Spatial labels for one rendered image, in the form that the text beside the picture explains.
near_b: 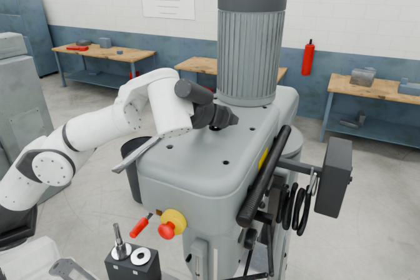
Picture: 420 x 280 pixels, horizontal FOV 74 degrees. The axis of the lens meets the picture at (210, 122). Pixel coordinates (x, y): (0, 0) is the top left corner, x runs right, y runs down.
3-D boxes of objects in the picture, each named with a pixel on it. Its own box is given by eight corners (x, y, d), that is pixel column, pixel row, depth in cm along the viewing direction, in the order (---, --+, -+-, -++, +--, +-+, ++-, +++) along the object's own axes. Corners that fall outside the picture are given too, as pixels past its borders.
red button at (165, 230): (172, 244, 60) (170, 232, 58) (156, 238, 61) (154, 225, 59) (179, 233, 62) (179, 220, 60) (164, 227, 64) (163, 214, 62)
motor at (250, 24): (266, 112, 83) (279, -5, 68) (206, 100, 91) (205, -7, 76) (280, 90, 99) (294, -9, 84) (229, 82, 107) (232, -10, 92)
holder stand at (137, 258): (150, 297, 131) (146, 270, 122) (110, 285, 136) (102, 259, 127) (161, 274, 141) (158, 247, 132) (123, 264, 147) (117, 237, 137)
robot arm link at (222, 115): (185, 127, 73) (159, 124, 62) (194, 92, 73) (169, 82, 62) (228, 139, 68) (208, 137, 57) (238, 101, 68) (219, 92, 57)
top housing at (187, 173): (228, 249, 60) (230, 192, 52) (132, 210, 70) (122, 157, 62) (278, 144, 97) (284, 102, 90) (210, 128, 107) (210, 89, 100)
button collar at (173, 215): (183, 239, 62) (182, 219, 59) (160, 229, 64) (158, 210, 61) (187, 232, 64) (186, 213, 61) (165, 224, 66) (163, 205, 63)
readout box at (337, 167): (340, 221, 94) (355, 172, 84) (312, 212, 97) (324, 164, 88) (343, 185, 110) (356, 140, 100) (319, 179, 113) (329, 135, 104)
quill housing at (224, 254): (231, 300, 91) (235, 232, 76) (177, 275, 99) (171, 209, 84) (249, 254, 106) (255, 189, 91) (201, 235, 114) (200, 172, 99)
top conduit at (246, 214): (250, 230, 59) (250, 219, 57) (231, 224, 60) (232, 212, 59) (290, 134, 95) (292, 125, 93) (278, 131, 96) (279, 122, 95)
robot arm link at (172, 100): (179, 141, 60) (145, 139, 50) (167, 95, 62) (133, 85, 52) (225, 124, 56) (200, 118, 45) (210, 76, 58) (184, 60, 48)
